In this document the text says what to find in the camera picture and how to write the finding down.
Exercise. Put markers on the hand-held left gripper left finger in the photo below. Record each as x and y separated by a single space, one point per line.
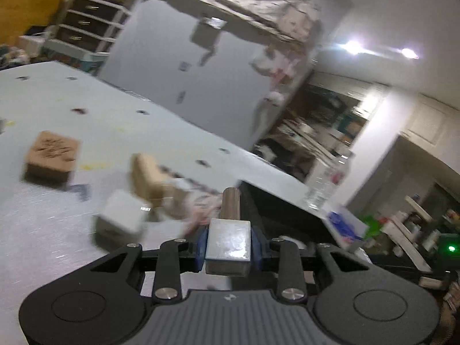
201 249

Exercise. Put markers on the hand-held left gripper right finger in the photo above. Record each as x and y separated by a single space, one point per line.
256 249

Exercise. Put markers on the silver metal mallet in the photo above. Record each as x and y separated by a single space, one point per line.
228 244

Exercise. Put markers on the black storage box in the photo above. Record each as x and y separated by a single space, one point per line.
280 212

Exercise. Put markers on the white square box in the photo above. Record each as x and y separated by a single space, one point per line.
120 219

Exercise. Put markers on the oval wooden box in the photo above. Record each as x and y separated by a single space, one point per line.
145 178

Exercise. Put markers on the carved square wooden block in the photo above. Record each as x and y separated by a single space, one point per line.
52 158

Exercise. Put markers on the beige plastic bag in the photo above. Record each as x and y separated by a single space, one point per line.
205 210

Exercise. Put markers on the blue tissue pack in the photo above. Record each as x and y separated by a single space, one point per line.
345 224

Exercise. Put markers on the clear plastic water bottle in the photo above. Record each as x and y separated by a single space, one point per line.
323 183

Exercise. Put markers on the green bag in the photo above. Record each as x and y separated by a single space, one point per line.
372 222

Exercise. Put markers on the white plush toy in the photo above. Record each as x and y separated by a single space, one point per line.
275 97

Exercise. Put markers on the white hanging cloth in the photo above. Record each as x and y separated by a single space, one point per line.
267 63

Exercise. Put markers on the ceiling light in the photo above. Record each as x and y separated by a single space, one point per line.
409 53
354 46

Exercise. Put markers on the patterned storage box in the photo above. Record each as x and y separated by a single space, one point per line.
81 55

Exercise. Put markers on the printed hanging cloth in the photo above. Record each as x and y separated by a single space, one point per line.
251 0

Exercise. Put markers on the white drawer cabinet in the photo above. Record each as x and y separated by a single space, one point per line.
91 18

